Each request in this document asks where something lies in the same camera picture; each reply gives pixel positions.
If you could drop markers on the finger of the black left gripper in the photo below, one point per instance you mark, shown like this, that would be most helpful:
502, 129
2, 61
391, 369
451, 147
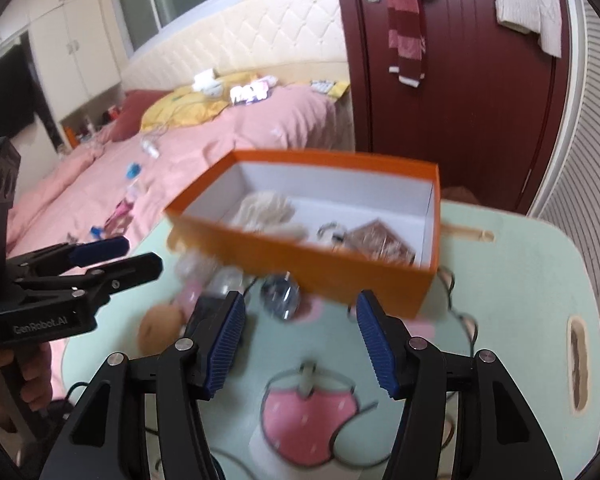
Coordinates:
88, 254
102, 282

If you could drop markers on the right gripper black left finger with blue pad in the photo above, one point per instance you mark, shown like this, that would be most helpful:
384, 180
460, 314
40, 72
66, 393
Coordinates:
105, 435

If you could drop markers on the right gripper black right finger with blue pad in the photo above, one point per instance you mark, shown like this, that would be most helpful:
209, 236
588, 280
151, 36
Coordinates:
496, 433

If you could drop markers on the brown playing card box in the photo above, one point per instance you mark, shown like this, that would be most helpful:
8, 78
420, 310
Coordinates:
376, 241

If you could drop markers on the person's left hand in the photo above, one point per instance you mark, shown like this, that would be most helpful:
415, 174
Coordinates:
31, 380

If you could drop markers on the brown plush toy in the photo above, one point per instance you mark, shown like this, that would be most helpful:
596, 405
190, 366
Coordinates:
160, 327

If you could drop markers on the pink bed quilt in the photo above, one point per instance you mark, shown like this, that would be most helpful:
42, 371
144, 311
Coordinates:
85, 188

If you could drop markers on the clear plastic ball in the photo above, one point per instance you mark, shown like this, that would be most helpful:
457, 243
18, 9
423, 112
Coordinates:
204, 275

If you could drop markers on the black pouch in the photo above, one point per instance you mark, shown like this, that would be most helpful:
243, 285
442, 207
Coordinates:
216, 328

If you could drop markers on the green cartoon table mat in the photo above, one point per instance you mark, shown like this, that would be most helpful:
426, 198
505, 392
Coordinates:
302, 400

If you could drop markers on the black hanging garment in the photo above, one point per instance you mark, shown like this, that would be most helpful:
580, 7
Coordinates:
21, 95

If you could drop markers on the silver metal funnel cup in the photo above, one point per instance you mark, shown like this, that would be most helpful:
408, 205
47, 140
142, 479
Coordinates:
280, 296

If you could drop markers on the yellow pillow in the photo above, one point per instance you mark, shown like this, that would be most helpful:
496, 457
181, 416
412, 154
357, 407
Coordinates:
246, 102

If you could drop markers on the white fluffy cloth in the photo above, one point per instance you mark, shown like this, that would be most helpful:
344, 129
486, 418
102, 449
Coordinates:
269, 214

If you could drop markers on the orange cardboard box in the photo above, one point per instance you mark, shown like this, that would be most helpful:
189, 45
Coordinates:
332, 193

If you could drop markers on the white wardrobe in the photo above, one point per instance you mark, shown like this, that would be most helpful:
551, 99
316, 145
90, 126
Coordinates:
77, 48

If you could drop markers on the dark red wooden door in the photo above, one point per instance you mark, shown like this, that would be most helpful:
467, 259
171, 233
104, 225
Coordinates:
487, 113

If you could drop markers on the cream padded headboard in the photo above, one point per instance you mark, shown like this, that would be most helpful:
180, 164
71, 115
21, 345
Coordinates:
293, 40

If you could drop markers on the red striped scarf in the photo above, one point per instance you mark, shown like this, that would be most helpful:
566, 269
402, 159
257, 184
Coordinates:
406, 41

